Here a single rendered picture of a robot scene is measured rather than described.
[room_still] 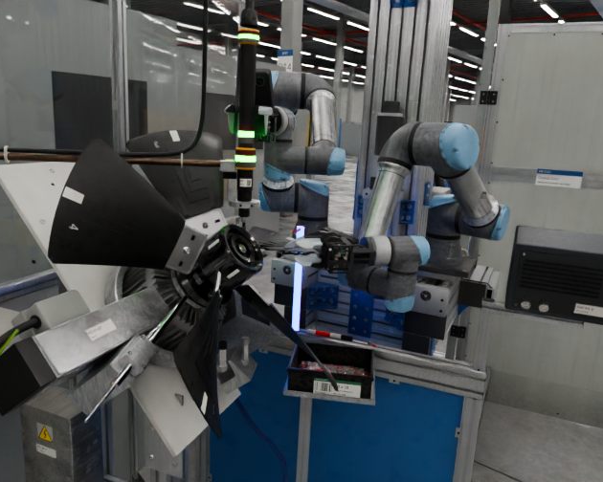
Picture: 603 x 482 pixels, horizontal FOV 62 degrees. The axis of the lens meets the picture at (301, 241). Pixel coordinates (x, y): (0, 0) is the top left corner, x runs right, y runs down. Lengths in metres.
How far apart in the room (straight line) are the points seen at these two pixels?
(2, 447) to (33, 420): 0.47
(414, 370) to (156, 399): 0.72
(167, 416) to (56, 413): 0.27
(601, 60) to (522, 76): 0.34
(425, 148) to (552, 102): 1.49
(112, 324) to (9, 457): 0.93
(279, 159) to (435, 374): 0.72
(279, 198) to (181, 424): 1.00
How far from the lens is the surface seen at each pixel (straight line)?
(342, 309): 1.90
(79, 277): 1.13
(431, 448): 1.61
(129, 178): 0.95
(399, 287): 1.29
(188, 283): 1.04
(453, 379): 1.48
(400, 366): 1.49
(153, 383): 1.12
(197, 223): 1.12
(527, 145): 2.78
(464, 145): 1.35
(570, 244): 1.33
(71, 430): 1.26
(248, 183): 1.11
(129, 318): 0.99
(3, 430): 1.76
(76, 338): 0.91
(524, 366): 3.03
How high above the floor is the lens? 1.48
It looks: 13 degrees down
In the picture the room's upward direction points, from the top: 3 degrees clockwise
